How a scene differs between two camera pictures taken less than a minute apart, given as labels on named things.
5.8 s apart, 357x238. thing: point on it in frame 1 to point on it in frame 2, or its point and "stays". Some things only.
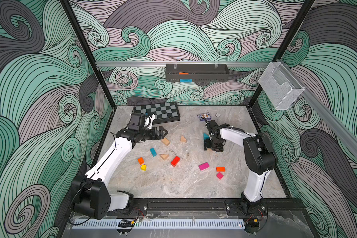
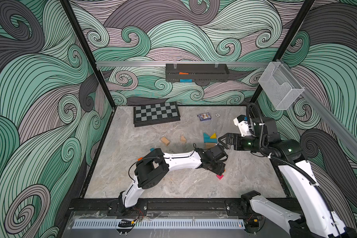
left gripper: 159,136 to 220,168
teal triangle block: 206,136 stays
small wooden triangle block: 182,139 stays
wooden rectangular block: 165,141 stays
